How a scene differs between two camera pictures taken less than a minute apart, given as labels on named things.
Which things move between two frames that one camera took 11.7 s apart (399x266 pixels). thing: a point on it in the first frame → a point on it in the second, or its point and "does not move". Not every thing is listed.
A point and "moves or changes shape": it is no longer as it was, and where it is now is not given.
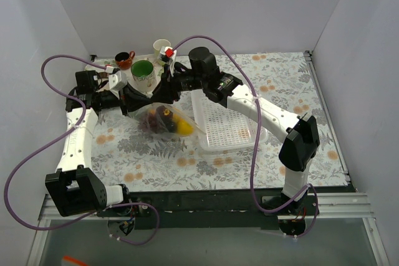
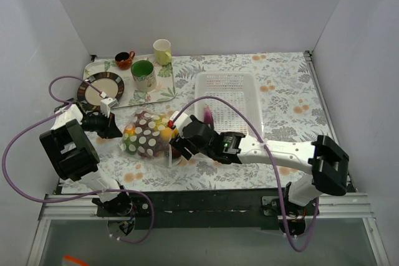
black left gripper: [124, 100] → [109, 126]
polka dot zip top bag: [165, 119] moves or changes shape
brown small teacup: [124, 60] does not move
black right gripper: [168, 85] → [184, 142]
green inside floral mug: [143, 75] does not move
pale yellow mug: [158, 44] does not move
